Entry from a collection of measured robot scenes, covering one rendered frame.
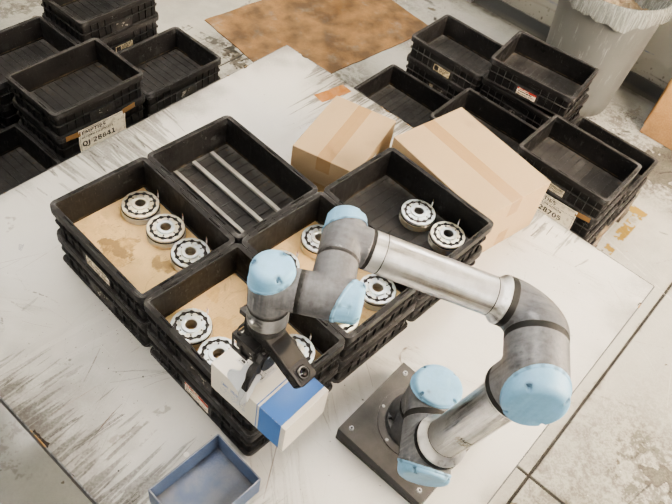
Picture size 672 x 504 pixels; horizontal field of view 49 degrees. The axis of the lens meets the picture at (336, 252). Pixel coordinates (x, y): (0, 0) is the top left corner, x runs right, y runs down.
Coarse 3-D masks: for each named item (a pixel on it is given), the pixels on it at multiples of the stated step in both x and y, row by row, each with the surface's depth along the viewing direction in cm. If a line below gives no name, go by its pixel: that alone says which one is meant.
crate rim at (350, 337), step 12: (300, 204) 200; (336, 204) 202; (264, 228) 192; (252, 252) 187; (408, 288) 186; (396, 300) 183; (384, 312) 180; (336, 324) 176; (372, 324) 179; (348, 336) 174
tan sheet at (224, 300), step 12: (216, 288) 190; (228, 288) 191; (240, 288) 191; (192, 300) 187; (204, 300) 188; (216, 300) 188; (228, 300) 188; (240, 300) 189; (216, 312) 186; (228, 312) 186; (216, 324) 183; (228, 324) 184; (240, 324) 184; (288, 324) 186; (216, 336) 181; (228, 336) 182
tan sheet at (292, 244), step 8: (312, 224) 209; (288, 240) 204; (296, 240) 205; (272, 248) 202; (280, 248) 202; (288, 248) 202; (296, 248) 203; (304, 256) 201; (304, 264) 199; (312, 264) 200; (360, 272) 200; (368, 272) 201; (368, 312) 192; (360, 320) 190
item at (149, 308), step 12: (228, 252) 186; (204, 264) 182; (168, 288) 176; (156, 312) 171; (168, 324) 170; (324, 324) 177; (180, 336) 168; (336, 336) 174; (192, 348) 167; (336, 348) 172; (192, 360) 167; (204, 360) 165; (324, 360) 169; (204, 372) 165
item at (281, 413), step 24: (216, 360) 142; (240, 360) 143; (216, 384) 146; (264, 384) 140; (288, 384) 141; (312, 384) 142; (240, 408) 144; (264, 408) 137; (288, 408) 138; (312, 408) 140; (264, 432) 142; (288, 432) 137
